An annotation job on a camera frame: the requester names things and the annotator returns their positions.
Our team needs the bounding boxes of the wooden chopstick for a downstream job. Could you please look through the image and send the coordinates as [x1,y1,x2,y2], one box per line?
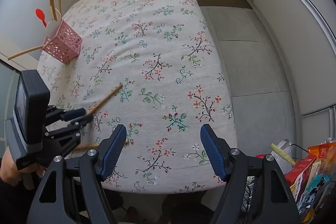
[88,84,123,114]
[49,0,58,21]
[73,140,130,151]
[7,44,46,61]

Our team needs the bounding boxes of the white rice paddle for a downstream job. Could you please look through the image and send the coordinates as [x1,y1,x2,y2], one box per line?
[46,20,59,39]

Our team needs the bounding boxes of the red plastic spoon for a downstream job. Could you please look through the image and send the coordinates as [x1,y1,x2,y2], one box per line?
[35,9,47,27]

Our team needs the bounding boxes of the person left hand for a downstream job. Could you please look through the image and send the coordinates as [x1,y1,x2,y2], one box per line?
[1,147,45,186]

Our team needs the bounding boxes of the snack packages in basket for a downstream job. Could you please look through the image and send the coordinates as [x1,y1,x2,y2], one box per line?
[270,137,335,223]

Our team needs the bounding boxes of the pink perforated utensil holder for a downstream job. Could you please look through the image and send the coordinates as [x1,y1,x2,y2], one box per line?
[42,19,82,64]

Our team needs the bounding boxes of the floral tablecloth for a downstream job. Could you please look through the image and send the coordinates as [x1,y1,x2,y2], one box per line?
[38,0,237,193]

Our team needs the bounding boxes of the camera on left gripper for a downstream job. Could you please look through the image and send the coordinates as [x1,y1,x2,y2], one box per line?
[5,70,50,170]

